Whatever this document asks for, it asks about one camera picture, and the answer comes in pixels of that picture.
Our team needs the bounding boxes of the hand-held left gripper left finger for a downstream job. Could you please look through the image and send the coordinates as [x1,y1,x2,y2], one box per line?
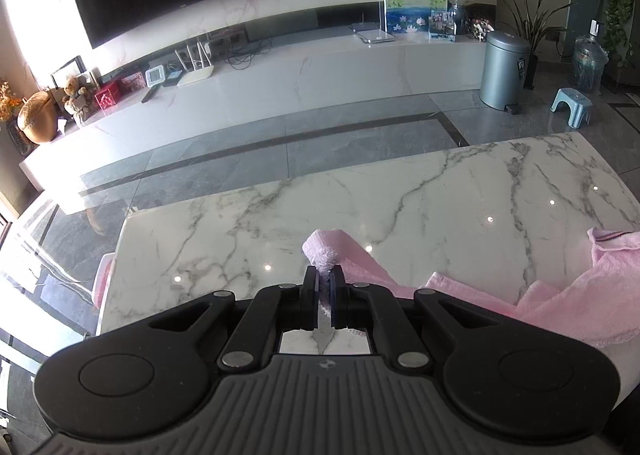
[148,266,321,371]

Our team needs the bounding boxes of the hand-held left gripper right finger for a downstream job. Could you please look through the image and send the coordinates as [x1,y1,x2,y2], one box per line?
[330,265,501,371]

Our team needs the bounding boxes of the pink towel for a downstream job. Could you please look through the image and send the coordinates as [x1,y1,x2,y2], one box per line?
[302,227,640,348]

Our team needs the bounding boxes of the pink chair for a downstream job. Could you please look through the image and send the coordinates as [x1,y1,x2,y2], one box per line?
[92,252,117,309]

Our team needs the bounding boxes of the white marble television cabinet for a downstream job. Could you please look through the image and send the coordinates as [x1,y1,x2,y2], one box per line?
[19,5,501,192]

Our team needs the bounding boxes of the white router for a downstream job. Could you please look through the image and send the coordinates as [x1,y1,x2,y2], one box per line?
[175,40,215,88]

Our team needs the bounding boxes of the silver pedal trash can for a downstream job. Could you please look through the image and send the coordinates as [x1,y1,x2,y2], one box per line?
[479,30,532,115]

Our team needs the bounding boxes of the red patterned box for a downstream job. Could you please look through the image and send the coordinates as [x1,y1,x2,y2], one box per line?
[94,82,124,111]

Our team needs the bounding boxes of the framed photo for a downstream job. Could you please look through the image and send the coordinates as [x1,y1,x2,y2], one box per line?
[428,10,456,44]

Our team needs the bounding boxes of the dark vase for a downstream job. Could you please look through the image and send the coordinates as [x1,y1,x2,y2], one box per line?
[448,2,469,34]

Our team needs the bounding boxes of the light blue plastic stool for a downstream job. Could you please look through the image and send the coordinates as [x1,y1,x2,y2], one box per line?
[550,88,593,127]

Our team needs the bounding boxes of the black patterned box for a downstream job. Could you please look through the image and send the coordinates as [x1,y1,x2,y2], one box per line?
[467,2,496,41]

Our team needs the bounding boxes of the brown teddy bear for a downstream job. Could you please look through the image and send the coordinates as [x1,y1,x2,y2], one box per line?
[62,75,99,126]

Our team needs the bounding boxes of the brown acorn-shaped jar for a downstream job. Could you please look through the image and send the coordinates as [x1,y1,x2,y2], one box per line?
[17,90,59,145]

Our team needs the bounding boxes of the long-leaf potted plant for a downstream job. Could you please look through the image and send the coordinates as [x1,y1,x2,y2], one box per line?
[489,0,577,91]

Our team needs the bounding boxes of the clear water jug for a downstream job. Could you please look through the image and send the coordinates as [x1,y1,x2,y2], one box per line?
[571,34,609,96]

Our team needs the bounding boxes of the orange dried flowers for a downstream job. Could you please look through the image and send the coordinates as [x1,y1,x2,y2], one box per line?
[0,80,24,124]

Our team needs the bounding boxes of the black cable tangle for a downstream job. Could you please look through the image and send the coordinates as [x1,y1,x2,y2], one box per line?
[227,42,271,70]

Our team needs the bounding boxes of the lotus painting in acrylic frame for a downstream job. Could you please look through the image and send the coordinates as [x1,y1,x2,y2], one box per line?
[383,0,434,34]

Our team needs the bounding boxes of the black picture frame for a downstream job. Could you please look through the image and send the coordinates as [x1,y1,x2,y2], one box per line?
[50,55,87,92]

